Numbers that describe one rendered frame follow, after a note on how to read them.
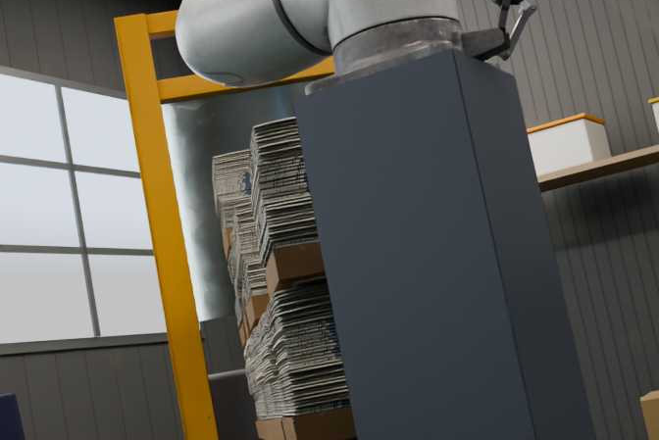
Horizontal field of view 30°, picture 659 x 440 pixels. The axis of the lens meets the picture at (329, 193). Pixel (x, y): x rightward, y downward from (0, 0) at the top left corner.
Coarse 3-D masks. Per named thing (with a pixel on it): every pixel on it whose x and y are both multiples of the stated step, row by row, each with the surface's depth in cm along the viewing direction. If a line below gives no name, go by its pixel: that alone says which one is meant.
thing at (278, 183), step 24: (288, 120) 174; (264, 144) 174; (288, 144) 174; (264, 168) 173; (288, 168) 173; (264, 192) 172; (288, 192) 173; (264, 216) 175; (288, 216) 171; (312, 216) 172; (264, 240) 183; (288, 240) 172; (312, 240) 171; (264, 264) 194; (288, 288) 181
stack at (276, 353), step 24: (312, 288) 175; (288, 312) 174; (312, 312) 174; (264, 336) 216; (288, 336) 174; (312, 336) 174; (336, 336) 174; (264, 360) 220; (288, 360) 173; (312, 360) 173; (336, 360) 173; (264, 384) 238; (288, 384) 172; (312, 384) 172; (336, 384) 172; (264, 408) 258; (288, 408) 184; (312, 408) 172; (336, 408) 172
